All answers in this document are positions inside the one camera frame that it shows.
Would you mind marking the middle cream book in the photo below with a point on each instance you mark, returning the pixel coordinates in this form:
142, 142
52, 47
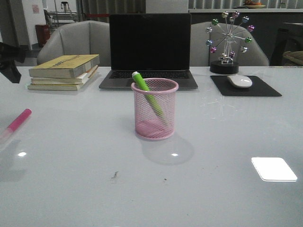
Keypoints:
82, 79

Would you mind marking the grey armchair right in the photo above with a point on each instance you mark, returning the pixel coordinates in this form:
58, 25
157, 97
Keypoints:
206, 45

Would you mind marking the fruit bowl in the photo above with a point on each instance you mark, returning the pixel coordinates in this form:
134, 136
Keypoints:
251, 4

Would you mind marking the ferris wheel desk toy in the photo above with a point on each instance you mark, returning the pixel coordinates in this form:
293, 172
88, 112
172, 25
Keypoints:
227, 38

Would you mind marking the bottom cream book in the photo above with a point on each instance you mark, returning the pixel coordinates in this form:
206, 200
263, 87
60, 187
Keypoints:
54, 87

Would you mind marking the green highlighter pen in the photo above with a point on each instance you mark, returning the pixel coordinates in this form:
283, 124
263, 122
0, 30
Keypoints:
150, 98

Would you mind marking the pink mesh pen holder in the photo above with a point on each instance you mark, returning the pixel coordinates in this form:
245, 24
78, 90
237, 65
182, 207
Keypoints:
147, 124

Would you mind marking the white computer mouse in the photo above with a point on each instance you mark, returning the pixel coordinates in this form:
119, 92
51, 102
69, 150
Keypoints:
240, 81

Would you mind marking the grey armchair left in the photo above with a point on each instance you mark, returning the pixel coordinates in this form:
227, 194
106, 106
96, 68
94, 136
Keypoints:
86, 37

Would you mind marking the cream book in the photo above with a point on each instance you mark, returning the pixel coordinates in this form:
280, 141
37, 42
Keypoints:
54, 87
82, 79

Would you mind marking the grey armchair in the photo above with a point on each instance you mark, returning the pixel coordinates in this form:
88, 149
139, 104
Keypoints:
206, 45
86, 37

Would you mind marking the red bin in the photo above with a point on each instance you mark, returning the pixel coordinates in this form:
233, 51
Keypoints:
42, 33

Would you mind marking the grey open laptop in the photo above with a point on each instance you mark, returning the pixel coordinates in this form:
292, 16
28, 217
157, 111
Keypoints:
155, 45

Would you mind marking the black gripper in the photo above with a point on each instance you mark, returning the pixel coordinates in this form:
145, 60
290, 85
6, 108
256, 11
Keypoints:
8, 55

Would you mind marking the black mouse pad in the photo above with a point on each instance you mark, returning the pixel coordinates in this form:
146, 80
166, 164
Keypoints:
259, 87

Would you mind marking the yellow top book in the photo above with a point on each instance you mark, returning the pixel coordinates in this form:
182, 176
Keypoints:
66, 66

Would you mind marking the pink highlighter pen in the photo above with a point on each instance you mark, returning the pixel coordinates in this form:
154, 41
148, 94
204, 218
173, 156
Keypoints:
14, 125

